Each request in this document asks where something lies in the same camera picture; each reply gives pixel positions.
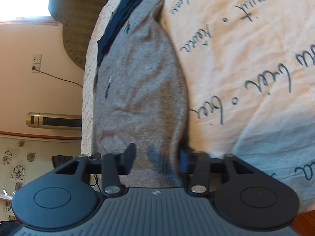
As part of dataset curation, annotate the white bedspread with script print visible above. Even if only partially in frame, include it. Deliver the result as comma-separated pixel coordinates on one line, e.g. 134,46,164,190
81,0,315,214

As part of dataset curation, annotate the gold tower appliance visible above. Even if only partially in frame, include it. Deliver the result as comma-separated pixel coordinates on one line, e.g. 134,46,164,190
26,112,82,131

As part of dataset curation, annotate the black power cable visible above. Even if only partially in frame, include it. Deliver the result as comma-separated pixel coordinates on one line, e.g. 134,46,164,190
31,66,84,89

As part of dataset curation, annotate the white wall socket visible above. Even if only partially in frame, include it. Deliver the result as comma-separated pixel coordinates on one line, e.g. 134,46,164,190
31,54,42,73

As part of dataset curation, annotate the olive green padded headboard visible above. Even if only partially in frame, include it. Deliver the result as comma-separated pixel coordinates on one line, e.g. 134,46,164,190
49,0,108,70

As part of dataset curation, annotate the window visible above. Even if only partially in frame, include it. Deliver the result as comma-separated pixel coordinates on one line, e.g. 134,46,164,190
1,0,58,26

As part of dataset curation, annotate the grey sweater with navy sleeves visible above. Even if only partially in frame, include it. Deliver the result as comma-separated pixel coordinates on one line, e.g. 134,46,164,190
92,0,188,188

